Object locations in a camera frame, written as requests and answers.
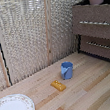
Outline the brown drawer with long handle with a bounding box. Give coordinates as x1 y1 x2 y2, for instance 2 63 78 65
77 31 110 68
69 0 110 48

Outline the silver drawer handle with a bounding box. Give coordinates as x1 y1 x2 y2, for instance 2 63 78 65
85 37 110 53
78 16 110 31

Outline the dark brown drawer cabinet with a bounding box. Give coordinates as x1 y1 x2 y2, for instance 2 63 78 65
67 0 110 70

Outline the blue plastic cup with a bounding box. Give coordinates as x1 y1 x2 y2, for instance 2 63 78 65
59 60 76 81

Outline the yellow toy block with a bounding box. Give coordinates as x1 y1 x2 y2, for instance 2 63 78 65
49 78 68 94

